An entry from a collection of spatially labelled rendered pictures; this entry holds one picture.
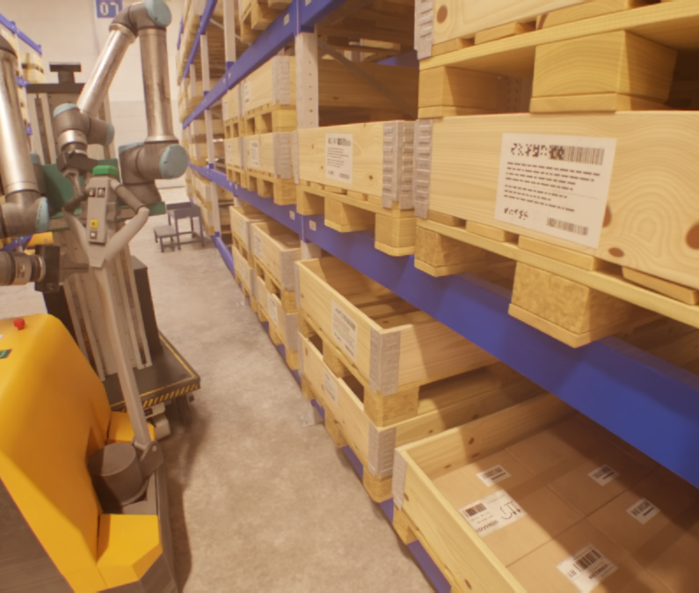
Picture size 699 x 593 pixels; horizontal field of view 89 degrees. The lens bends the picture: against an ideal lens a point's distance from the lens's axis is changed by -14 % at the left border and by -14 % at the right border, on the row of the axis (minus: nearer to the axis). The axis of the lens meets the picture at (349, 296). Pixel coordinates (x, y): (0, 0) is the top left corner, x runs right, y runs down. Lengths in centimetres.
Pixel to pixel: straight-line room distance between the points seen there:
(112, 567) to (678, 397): 142
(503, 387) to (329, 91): 152
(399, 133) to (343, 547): 150
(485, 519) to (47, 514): 118
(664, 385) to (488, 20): 64
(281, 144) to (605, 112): 157
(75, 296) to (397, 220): 167
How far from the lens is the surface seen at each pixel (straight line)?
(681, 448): 71
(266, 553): 181
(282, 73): 202
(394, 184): 103
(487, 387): 157
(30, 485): 125
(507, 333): 85
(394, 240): 107
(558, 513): 139
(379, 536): 183
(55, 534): 136
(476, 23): 83
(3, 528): 136
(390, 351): 119
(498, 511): 134
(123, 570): 148
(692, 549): 148
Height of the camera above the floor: 146
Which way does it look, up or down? 21 degrees down
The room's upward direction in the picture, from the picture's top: straight up
